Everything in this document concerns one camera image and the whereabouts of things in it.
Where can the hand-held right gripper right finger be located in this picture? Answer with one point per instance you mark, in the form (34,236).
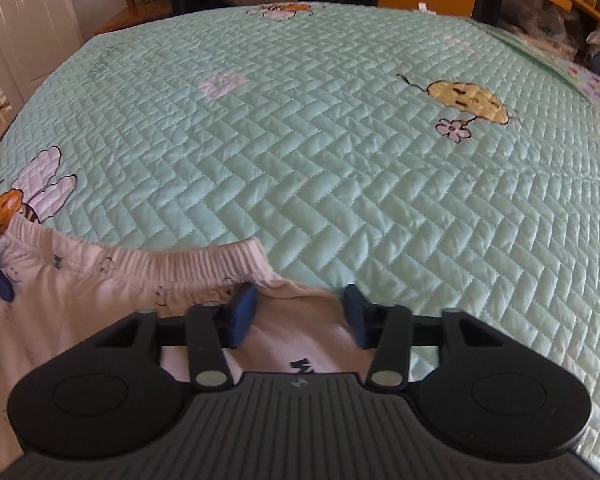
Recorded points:
(357,317)

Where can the white door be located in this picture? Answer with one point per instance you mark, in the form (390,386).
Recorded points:
(25,20)

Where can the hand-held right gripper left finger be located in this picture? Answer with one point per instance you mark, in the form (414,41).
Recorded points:
(240,317)

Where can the beige smiley print pants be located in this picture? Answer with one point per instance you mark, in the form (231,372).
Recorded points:
(80,300)

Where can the green bee print quilted bedspread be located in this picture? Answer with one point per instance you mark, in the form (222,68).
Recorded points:
(305,160)

